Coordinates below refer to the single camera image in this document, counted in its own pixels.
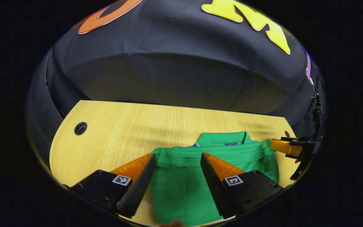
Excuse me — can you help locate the green T-shirt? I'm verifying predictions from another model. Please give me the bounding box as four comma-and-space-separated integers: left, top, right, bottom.
150, 131, 280, 227

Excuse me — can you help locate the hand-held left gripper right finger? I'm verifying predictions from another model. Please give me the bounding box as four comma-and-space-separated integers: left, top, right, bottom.
200, 152, 283, 219

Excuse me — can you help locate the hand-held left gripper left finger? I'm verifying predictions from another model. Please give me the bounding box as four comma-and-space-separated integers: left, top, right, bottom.
70, 153, 157, 219

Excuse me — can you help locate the black backdrop cloth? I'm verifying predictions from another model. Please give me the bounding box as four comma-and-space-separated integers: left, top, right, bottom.
27, 0, 327, 158

